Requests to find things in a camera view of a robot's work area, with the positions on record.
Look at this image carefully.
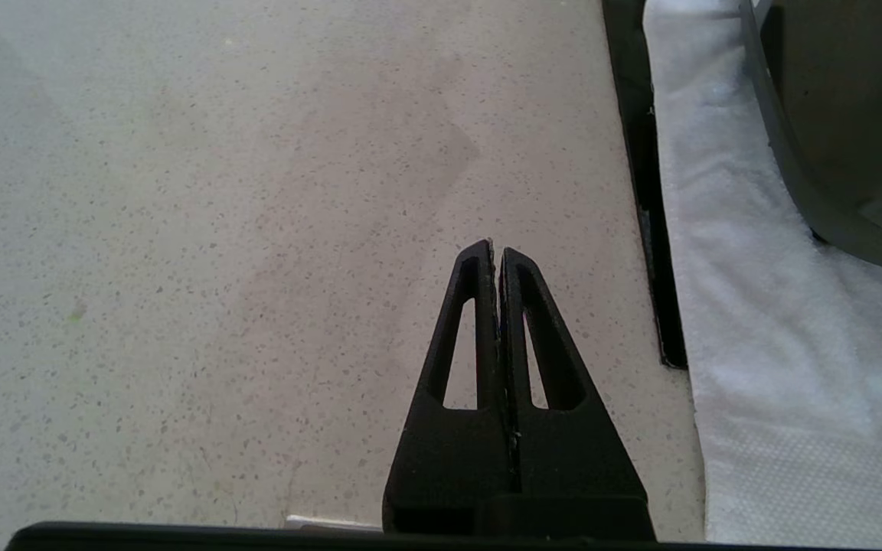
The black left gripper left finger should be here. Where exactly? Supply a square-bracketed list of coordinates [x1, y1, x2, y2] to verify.
[382, 239, 520, 535]

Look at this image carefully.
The black flat strip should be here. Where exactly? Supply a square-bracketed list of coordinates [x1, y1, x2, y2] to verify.
[602, 0, 689, 370]

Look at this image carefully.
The black rice cooker base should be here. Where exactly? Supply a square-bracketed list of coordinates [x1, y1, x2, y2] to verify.
[740, 0, 882, 279]

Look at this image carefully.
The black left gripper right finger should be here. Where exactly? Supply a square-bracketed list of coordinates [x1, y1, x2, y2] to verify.
[498, 246, 657, 541]

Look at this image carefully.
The white cloth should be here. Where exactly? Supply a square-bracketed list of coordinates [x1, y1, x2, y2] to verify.
[642, 0, 882, 551]

